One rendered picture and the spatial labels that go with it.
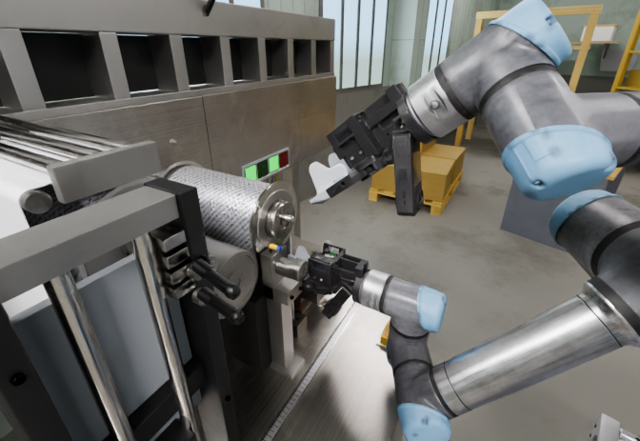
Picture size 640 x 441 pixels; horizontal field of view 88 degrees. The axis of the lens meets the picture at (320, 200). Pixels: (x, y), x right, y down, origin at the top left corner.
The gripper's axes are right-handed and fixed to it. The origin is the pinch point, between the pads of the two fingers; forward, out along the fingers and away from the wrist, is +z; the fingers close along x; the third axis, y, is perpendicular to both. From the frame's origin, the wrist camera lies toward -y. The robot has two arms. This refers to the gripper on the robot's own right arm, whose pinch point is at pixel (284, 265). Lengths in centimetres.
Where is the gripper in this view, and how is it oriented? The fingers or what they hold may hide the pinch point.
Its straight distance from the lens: 78.5
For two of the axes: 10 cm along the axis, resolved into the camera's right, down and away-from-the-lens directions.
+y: 0.0, -9.1, -4.2
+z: -8.7, -2.1, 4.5
